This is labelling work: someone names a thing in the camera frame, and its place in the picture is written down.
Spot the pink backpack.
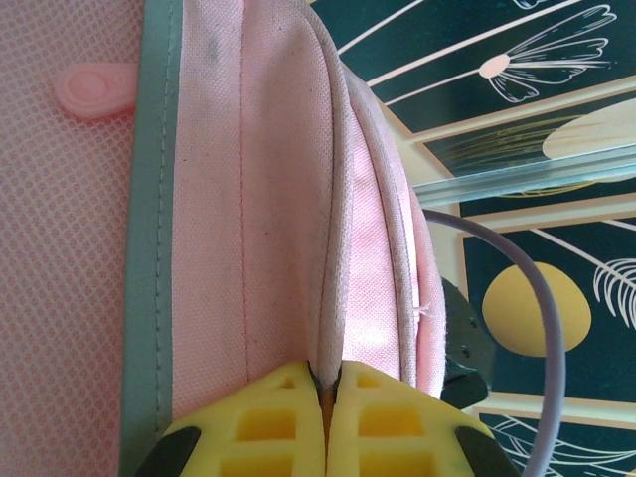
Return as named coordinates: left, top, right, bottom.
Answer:
left=0, top=0, right=451, bottom=477

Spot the clear plastic ruler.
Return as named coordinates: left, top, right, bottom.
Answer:
left=411, top=148, right=636, bottom=205

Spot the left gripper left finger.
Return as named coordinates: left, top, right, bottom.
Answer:
left=131, top=361, right=329, bottom=477

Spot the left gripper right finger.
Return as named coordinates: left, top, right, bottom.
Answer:
left=328, top=360, right=523, bottom=477

